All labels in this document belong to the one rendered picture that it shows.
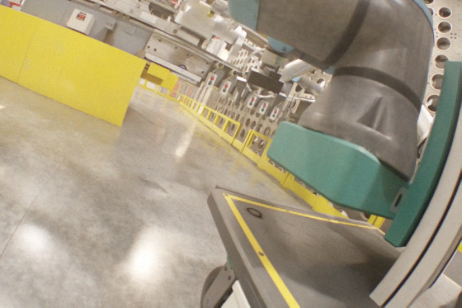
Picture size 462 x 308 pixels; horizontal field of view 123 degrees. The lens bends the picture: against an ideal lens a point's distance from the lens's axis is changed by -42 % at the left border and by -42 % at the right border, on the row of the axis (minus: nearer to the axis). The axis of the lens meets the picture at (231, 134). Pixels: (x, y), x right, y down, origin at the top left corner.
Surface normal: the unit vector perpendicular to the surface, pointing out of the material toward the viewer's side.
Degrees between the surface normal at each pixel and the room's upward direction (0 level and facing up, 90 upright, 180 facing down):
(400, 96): 89
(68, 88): 90
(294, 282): 0
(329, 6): 115
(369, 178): 90
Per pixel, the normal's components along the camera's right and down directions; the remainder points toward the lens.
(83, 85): 0.38, 0.26
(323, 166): -0.86, -0.36
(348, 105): -0.52, -0.55
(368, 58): -0.70, -0.26
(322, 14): -0.32, 0.56
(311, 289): 0.42, -0.90
